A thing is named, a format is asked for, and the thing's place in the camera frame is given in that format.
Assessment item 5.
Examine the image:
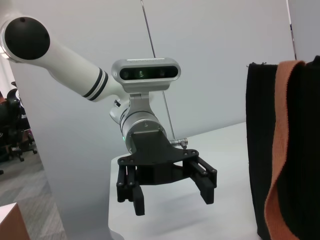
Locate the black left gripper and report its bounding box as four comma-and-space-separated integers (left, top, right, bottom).
116, 129, 218, 216

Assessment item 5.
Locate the black fabric food bag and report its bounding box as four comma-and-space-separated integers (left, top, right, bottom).
246, 55, 320, 240

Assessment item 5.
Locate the brown cardboard box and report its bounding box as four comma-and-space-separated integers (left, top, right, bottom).
0, 202, 31, 240

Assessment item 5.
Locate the black office chair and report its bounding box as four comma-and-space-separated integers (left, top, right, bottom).
5, 87, 38, 163

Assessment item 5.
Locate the left gripper cable with connector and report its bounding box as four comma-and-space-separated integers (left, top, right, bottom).
169, 138, 190, 150

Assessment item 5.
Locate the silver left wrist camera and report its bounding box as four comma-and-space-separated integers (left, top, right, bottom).
111, 57, 181, 95

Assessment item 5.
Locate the orange bag handle strap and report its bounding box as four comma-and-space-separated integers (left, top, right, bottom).
264, 60, 306, 240

